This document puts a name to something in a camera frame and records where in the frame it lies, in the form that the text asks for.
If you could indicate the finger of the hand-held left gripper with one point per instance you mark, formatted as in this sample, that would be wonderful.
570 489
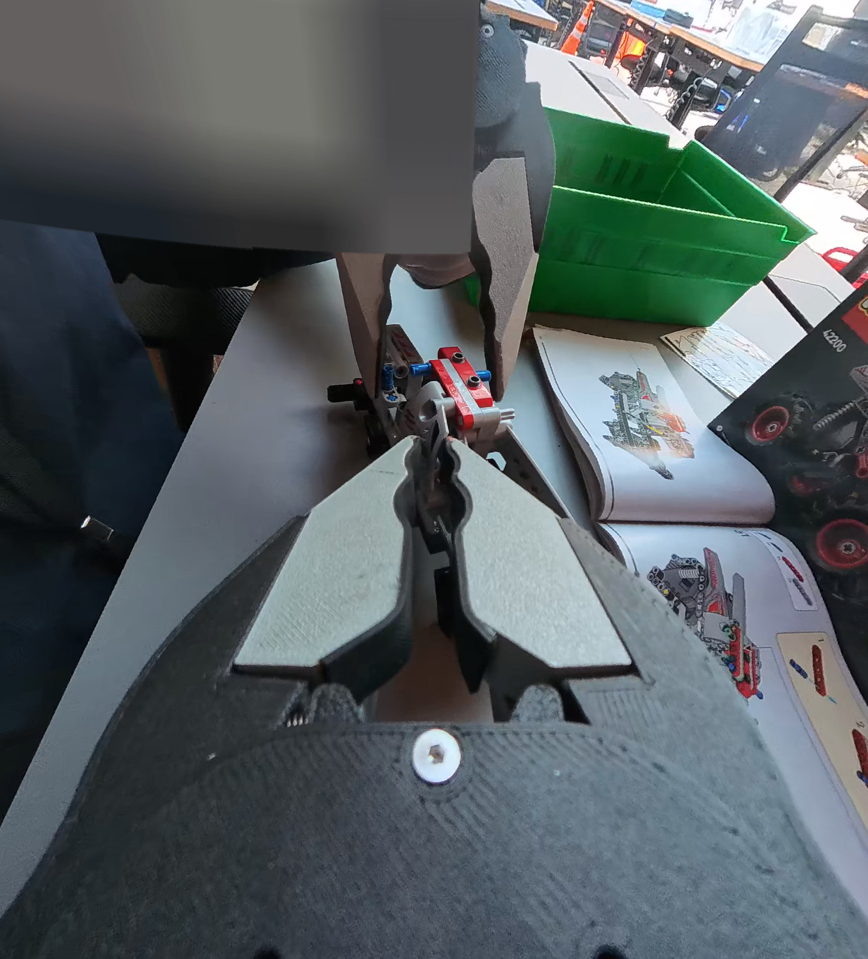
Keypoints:
363 300
509 247

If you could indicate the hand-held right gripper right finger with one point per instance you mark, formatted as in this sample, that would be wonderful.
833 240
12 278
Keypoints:
539 584

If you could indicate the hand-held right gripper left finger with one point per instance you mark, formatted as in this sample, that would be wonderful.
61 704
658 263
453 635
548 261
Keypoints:
329 584

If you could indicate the grey black lego model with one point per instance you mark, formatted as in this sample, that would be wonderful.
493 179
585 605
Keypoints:
428 404

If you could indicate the red lego beam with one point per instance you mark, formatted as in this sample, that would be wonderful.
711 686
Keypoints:
458 389

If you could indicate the lego instruction booklet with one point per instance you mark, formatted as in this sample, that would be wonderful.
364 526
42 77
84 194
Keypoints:
666 464

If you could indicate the black lego box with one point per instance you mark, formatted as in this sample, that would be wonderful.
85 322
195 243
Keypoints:
838 464

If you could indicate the person's left hand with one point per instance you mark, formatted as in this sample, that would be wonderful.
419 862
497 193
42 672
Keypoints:
438 270

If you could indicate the orange traffic cone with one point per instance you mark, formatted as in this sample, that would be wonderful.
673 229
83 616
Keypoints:
576 30

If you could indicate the grey side table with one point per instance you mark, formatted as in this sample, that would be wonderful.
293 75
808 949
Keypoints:
599 90

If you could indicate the green plastic bin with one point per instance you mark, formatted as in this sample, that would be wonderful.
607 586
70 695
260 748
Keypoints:
629 292
629 225
629 157

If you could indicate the black chair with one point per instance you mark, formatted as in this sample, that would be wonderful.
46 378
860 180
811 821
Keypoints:
187 315

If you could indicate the wooden workbench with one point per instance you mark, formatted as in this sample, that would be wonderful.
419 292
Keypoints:
704 41

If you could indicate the white sticker sheet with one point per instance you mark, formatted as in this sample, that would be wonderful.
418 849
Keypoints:
719 356

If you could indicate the black display panel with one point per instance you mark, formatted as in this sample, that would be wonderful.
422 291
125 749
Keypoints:
801 97

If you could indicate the person's dark blue clothing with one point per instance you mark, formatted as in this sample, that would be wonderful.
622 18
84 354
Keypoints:
29 374

